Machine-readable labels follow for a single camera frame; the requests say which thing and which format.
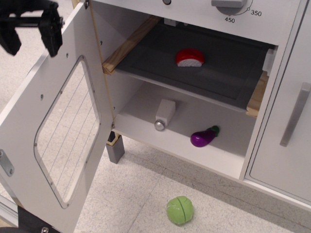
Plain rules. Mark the grey cabinet leg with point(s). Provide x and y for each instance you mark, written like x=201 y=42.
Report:
x=115 y=147

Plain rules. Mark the round oven button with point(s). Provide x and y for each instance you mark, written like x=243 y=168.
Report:
x=167 y=2

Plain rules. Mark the aluminium frame rail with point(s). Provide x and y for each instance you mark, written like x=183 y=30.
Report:
x=8 y=212

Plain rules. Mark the red white toy sushi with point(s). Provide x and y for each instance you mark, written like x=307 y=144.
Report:
x=189 y=57

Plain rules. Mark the green toy cabbage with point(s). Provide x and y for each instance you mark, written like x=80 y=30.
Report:
x=180 y=210

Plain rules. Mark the white right cabinet door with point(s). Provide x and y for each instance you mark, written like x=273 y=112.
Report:
x=288 y=169

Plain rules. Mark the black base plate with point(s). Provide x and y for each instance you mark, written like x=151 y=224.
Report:
x=32 y=224

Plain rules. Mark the white toy kitchen cabinet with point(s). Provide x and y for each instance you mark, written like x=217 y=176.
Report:
x=121 y=24

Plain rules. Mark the grey oven tray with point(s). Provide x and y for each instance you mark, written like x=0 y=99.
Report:
x=228 y=77

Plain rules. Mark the white toy salt shaker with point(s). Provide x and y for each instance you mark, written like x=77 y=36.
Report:
x=164 y=114

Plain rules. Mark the purple toy eggplant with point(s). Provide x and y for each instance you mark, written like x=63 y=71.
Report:
x=203 y=138

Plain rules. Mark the white oven door with window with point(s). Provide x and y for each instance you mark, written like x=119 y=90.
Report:
x=53 y=130

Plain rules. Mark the grey temperature knob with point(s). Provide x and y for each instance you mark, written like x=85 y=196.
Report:
x=228 y=7

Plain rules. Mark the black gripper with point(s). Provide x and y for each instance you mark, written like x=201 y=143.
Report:
x=49 y=23

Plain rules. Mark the silver cabinet door handle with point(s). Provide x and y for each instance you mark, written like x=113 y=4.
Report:
x=296 y=113

